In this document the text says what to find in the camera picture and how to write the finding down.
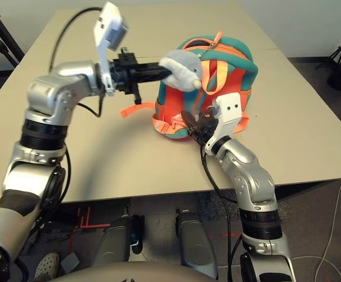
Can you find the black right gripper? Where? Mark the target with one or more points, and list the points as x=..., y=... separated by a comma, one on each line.
x=207, y=130

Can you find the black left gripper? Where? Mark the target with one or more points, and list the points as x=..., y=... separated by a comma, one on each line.
x=126, y=76

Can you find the orange teal backpack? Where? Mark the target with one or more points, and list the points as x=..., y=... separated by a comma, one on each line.
x=235, y=61

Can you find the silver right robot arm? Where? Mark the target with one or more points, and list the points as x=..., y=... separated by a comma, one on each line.
x=247, y=176

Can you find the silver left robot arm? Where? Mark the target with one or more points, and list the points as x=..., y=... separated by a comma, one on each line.
x=56, y=97

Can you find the grey robot right leg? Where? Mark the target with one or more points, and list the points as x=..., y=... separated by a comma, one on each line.
x=197, y=243

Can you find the grey robot leg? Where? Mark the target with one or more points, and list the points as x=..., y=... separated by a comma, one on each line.
x=111, y=241
x=197, y=243

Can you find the grey robot left leg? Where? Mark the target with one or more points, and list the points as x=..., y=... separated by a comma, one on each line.
x=111, y=241

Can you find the grey robot torso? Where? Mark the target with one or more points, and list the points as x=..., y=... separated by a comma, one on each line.
x=129, y=273

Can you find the small grey floor box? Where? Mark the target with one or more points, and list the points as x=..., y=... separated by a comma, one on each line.
x=70, y=263

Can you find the white perforated shoe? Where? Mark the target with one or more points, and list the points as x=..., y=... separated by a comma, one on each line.
x=47, y=264

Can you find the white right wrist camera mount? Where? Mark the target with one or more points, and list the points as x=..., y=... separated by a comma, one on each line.
x=230, y=107

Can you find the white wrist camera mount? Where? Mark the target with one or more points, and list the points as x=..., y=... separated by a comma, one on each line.
x=108, y=23
x=230, y=107

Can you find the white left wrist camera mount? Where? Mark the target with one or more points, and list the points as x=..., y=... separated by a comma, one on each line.
x=108, y=23

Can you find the black frame side table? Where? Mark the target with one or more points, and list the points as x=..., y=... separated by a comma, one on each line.
x=6, y=38

